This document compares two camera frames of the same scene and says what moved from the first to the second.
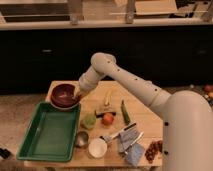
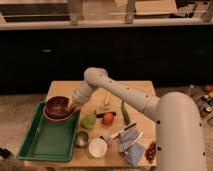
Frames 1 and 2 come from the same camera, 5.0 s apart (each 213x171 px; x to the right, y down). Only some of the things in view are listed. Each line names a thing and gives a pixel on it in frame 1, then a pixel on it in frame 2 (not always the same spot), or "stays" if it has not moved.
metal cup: x=82 y=139 stays
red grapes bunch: x=154 y=148 stays
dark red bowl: x=64 y=97 → x=57 y=108
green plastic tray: x=52 y=135 stays
